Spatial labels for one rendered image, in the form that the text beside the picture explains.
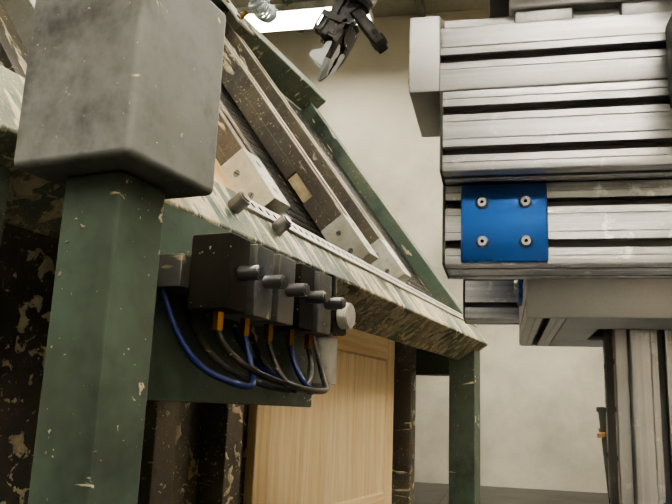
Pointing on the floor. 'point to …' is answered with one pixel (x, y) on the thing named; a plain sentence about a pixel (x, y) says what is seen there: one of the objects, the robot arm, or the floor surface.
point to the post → (99, 343)
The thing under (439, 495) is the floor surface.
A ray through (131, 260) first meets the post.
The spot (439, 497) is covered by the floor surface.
